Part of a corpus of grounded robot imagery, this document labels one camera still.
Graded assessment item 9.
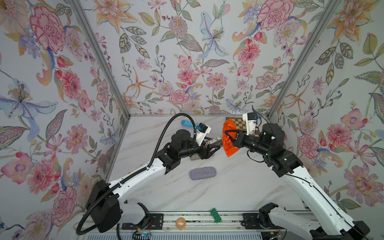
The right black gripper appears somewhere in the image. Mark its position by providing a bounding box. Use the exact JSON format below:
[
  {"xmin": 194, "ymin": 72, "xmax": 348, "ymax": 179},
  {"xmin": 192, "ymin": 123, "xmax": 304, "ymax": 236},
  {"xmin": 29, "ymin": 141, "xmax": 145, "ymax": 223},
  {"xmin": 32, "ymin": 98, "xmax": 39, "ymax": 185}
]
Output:
[{"xmin": 226, "ymin": 130, "xmax": 273, "ymax": 161}]

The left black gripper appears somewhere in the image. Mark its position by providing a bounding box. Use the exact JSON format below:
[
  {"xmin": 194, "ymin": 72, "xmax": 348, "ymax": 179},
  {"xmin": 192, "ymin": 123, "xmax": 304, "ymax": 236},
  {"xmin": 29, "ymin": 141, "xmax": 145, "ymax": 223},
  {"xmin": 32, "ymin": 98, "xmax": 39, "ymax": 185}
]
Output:
[{"xmin": 177, "ymin": 137, "xmax": 221, "ymax": 161}]

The orange fluffy cloth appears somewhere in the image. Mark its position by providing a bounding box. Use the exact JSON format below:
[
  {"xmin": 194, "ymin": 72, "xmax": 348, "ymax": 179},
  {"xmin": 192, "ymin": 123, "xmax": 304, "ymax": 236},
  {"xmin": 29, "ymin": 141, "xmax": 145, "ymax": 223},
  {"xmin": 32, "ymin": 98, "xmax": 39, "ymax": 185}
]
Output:
[{"xmin": 222, "ymin": 119, "xmax": 240, "ymax": 157}]

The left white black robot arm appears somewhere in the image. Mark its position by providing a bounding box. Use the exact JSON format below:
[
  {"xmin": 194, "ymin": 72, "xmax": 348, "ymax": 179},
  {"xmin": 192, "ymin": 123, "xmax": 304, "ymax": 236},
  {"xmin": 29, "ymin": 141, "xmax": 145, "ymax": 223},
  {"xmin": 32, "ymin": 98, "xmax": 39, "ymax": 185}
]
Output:
[{"xmin": 76, "ymin": 130, "xmax": 221, "ymax": 235}]

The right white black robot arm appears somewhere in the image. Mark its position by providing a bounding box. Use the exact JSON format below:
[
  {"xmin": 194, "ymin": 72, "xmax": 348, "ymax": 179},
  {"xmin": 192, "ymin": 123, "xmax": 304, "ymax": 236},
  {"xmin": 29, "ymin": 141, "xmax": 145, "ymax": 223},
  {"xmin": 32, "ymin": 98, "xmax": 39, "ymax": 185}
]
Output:
[{"xmin": 224, "ymin": 124, "xmax": 370, "ymax": 240}]

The grey beige eyeglass case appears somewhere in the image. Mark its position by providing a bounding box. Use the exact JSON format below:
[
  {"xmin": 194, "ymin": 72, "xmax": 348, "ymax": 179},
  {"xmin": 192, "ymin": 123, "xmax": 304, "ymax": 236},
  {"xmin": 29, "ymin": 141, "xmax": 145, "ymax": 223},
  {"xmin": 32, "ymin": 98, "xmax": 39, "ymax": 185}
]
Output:
[{"xmin": 190, "ymin": 154, "xmax": 205, "ymax": 161}]

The purple eyeglass case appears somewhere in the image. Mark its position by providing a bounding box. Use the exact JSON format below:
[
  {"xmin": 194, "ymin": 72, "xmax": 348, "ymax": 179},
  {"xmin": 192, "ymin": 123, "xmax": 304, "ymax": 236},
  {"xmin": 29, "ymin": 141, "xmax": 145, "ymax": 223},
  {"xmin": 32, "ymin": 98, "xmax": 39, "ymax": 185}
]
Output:
[{"xmin": 189, "ymin": 167, "xmax": 217, "ymax": 181}]

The blue cylindrical case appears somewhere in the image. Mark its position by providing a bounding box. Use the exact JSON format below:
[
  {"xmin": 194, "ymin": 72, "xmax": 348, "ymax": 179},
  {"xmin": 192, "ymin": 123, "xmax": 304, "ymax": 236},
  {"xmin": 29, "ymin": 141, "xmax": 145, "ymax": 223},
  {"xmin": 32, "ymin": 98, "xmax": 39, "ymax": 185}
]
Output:
[{"xmin": 181, "ymin": 120, "xmax": 199, "ymax": 129}]

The wooden chessboard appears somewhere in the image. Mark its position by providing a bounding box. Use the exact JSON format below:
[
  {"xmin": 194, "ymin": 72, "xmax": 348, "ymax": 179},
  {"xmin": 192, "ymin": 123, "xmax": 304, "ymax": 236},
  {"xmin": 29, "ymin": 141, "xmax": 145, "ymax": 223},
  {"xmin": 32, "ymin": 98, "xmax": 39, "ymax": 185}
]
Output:
[{"xmin": 226, "ymin": 117, "xmax": 260, "ymax": 136}]

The green plastic block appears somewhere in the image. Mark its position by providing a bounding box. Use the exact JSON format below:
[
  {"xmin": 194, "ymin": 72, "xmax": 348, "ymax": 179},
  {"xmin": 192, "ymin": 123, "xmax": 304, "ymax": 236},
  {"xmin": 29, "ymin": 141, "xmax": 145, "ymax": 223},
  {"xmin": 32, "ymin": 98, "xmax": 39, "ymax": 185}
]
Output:
[{"xmin": 210, "ymin": 208, "xmax": 222, "ymax": 223}]

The orange tape roll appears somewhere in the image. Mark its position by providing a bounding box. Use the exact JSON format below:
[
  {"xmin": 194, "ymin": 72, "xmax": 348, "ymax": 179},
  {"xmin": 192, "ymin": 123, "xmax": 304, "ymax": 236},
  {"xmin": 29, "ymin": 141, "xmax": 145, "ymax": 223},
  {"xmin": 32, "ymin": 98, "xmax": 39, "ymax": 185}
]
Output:
[{"xmin": 175, "ymin": 218, "xmax": 186, "ymax": 230}]

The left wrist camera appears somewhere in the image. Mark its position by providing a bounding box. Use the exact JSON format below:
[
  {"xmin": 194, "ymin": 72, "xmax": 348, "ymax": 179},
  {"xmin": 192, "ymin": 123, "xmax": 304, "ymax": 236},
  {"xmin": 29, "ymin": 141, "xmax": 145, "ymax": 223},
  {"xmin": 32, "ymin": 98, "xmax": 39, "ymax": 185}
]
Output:
[{"xmin": 196, "ymin": 123, "xmax": 212, "ymax": 146}]

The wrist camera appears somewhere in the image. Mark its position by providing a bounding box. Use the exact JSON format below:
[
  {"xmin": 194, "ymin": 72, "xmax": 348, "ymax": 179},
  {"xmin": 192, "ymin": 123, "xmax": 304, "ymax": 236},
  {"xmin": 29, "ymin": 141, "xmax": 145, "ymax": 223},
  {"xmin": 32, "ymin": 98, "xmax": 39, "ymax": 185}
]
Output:
[
  {"xmin": 196, "ymin": 123, "xmax": 212, "ymax": 146},
  {"xmin": 243, "ymin": 112, "xmax": 260, "ymax": 135}
]

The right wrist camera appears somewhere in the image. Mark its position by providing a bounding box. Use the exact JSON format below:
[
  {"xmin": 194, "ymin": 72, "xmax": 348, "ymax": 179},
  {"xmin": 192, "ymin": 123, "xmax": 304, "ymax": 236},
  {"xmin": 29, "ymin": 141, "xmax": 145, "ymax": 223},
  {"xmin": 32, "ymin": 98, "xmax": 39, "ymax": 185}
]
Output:
[{"xmin": 243, "ymin": 112, "xmax": 260, "ymax": 135}]

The black corrugated cable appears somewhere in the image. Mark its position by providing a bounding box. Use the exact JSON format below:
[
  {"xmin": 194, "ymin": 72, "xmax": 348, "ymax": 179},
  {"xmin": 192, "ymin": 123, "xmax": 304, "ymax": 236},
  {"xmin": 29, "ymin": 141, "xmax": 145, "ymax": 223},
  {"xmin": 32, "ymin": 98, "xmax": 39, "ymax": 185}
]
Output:
[{"xmin": 75, "ymin": 113, "xmax": 197, "ymax": 236}]

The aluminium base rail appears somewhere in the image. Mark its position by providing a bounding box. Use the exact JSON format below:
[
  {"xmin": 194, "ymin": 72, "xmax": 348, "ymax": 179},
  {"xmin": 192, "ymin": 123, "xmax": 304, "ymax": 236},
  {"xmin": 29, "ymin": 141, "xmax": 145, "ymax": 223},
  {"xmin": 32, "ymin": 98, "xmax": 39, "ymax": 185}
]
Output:
[{"xmin": 143, "ymin": 212, "xmax": 294, "ymax": 233}]

